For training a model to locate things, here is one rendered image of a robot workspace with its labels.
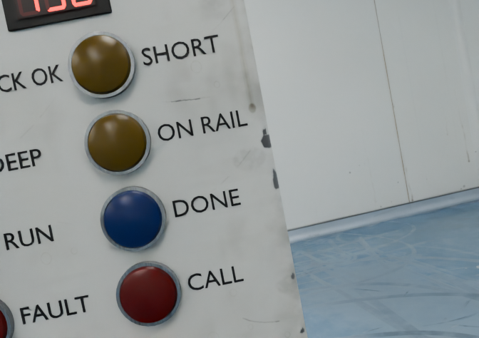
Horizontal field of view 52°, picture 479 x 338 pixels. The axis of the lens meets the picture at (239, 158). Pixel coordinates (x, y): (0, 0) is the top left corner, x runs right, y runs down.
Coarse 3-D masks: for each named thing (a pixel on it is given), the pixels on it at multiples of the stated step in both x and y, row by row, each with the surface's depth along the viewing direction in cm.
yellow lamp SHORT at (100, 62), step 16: (80, 48) 22; (96, 48) 22; (112, 48) 22; (80, 64) 22; (96, 64) 22; (112, 64) 22; (128, 64) 22; (80, 80) 22; (96, 80) 22; (112, 80) 22
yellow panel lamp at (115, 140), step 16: (96, 128) 22; (112, 128) 22; (128, 128) 22; (96, 144) 22; (112, 144) 22; (128, 144) 22; (144, 144) 22; (96, 160) 22; (112, 160) 22; (128, 160) 22
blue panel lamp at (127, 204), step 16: (128, 192) 22; (112, 208) 22; (128, 208) 22; (144, 208) 22; (112, 224) 22; (128, 224) 22; (144, 224) 22; (160, 224) 22; (128, 240) 22; (144, 240) 22
